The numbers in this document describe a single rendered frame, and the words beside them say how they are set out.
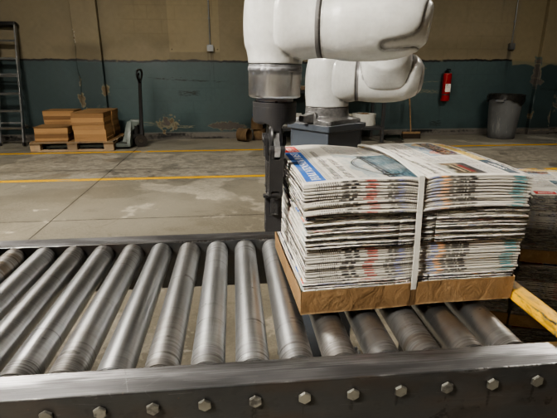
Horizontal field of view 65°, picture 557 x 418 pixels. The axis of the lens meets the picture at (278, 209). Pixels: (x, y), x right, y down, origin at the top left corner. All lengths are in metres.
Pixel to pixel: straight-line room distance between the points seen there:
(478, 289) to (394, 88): 0.86
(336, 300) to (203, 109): 7.24
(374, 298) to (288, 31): 0.44
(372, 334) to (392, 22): 0.46
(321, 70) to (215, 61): 6.32
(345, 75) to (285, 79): 0.82
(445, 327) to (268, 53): 0.51
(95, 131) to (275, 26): 6.46
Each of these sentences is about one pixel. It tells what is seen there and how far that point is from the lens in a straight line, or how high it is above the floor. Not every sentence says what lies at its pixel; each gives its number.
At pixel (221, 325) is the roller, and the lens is 0.73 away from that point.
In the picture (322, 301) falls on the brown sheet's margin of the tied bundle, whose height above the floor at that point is 0.83.
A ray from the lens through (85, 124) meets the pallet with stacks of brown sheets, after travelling 7.13.
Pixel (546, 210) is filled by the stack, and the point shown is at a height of 0.78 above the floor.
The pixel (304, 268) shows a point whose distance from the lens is 0.69.
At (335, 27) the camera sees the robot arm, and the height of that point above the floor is 1.24.
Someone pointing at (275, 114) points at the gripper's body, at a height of 1.11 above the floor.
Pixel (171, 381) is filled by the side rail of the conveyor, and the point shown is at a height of 0.80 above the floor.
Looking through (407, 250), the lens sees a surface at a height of 0.91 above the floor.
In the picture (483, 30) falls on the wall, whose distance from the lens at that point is 8.98.
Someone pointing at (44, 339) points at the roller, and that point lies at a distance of 0.77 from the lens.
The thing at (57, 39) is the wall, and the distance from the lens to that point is 8.31.
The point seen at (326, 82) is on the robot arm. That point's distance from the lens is 1.54.
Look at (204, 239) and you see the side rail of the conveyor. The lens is 1.05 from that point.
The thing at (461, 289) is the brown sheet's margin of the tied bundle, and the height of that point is 0.83.
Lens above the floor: 1.19
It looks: 18 degrees down
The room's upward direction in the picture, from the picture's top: straight up
